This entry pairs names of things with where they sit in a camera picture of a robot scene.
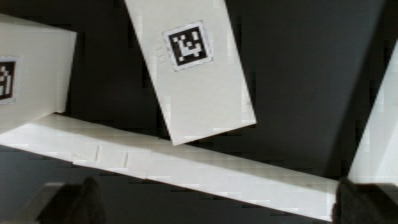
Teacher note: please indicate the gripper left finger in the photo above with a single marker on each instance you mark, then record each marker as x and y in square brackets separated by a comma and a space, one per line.
[65, 204]

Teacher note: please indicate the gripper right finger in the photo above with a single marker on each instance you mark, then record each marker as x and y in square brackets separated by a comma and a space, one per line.
[366, 203]

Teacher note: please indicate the white cabinet body box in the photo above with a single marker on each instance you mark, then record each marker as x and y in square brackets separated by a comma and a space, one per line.
[35, 60]

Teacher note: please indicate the white cabinet top block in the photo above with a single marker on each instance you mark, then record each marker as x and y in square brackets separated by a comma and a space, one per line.
[188, 48]

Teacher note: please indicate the white front rail bar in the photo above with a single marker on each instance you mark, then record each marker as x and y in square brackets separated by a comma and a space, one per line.
[140, 156]

